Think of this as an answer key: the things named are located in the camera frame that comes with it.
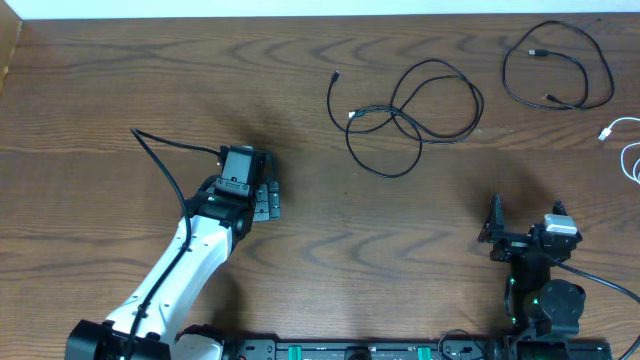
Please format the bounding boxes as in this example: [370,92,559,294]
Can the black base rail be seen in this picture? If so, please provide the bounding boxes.
[179,327,614,360]

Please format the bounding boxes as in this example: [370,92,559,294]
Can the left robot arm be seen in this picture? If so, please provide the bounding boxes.
[65,146,280,359]

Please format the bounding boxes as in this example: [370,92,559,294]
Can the black usb cable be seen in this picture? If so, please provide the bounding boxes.
[502,19,616,111]

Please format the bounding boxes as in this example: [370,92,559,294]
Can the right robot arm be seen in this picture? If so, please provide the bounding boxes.
[478,195,586,359]

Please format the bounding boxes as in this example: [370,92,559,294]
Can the white usb cable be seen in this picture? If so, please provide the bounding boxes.
[597,116,640,186]

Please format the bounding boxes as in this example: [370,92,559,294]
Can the right camera cable black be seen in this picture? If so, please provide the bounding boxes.
[534,239,640,360]

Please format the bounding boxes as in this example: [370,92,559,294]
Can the camera cable black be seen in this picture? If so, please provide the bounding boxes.
[534,239,640,360]
[120,129,220,359]

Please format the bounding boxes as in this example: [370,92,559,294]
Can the left camera cable black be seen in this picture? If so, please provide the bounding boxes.
[120,129,220,359]

